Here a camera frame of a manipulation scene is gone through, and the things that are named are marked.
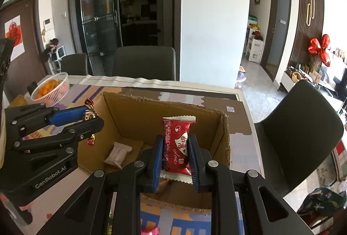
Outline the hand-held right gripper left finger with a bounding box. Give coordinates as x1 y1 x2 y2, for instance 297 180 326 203
46 134 164 235

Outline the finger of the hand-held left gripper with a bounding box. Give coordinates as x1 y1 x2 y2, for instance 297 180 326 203
5 105 87 130
7 117 105 154

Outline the red foil balloon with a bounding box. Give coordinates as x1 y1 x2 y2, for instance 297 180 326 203
308 34 332 67

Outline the grey room door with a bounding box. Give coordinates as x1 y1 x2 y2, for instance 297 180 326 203
260 0 292 82

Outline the dark slatted wall panel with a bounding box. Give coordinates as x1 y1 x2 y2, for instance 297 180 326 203
287 0 326 73

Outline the dark grey dining chair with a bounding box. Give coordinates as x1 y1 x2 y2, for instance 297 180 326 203
112 46 177 81
255 80 345 197
61 53 88 76

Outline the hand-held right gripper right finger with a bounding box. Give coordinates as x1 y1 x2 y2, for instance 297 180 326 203
188 133 316 235

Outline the dark plush toy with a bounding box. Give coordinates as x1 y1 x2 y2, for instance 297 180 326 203
45 38 59 55

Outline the pile of oranges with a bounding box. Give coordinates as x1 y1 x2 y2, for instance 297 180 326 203
35 79 61 98

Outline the white basket of oranges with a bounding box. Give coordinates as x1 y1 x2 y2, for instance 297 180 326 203
30 72 70 107

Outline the red paper door poster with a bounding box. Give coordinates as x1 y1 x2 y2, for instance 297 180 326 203
4 15 24 56

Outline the magenta snack packet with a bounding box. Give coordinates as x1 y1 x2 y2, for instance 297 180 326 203
140 227 161 235

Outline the red candy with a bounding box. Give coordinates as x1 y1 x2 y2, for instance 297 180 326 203
82 99 98 146

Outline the white stool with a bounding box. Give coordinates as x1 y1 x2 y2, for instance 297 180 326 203
49 46 65 74

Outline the golden woven tissue box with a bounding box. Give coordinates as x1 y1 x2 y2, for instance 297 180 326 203
11 94 29 108

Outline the beige snack packet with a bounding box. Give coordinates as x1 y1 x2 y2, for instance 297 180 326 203
103 142 133 169

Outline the brown entry door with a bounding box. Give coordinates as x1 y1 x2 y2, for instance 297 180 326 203
0 0 48 100

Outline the dark glass sliding door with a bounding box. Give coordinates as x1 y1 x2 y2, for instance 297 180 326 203
68 0 177 75

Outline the colourful printed bag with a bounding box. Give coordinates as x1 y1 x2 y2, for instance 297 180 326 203
297 187 347 225

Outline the red snack packet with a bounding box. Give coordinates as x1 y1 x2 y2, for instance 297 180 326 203
160 116 197 184

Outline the brown cardboard box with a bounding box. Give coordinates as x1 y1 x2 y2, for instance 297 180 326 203
77 91 231 215

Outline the white toy shelf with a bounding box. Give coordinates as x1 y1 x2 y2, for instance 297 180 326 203
245 15 265 63

